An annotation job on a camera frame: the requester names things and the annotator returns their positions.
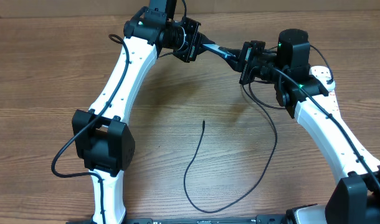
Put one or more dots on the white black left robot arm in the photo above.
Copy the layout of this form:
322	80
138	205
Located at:
102	136

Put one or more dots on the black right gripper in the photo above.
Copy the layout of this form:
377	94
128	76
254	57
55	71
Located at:
246	55

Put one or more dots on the white power strip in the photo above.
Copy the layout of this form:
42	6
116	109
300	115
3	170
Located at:
329	102

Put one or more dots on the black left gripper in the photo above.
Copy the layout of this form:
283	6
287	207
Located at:
190	53

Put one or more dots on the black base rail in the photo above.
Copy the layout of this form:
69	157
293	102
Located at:
259	219

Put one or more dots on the blue Galaxy smartphone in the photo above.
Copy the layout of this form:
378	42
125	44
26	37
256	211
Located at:
220	51

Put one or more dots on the white charger plug adapter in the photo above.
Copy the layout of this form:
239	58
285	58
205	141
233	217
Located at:
327	83

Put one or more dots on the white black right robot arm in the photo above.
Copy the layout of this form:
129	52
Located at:
308	94

